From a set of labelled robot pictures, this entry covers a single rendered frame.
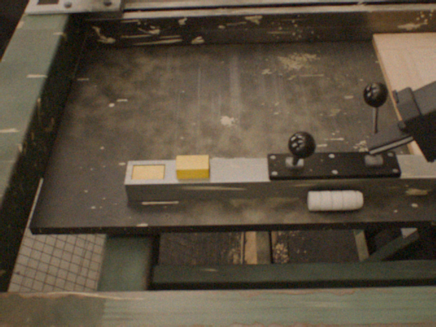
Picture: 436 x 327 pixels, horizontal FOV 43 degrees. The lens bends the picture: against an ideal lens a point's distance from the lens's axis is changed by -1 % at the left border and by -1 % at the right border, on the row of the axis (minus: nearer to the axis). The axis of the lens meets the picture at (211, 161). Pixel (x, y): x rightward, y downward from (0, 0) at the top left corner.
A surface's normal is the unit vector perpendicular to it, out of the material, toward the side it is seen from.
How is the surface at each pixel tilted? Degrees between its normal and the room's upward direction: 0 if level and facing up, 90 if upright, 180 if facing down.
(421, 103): 20
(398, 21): 90
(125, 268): 53
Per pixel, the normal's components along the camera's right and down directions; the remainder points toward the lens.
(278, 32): -0.01, 0.72
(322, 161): -0.04, -0.69
